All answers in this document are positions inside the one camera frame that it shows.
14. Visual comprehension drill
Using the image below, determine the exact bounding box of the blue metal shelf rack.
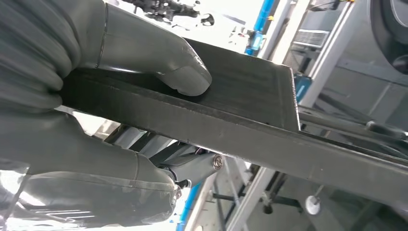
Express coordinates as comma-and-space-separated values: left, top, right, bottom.
175, 0, 311, 231

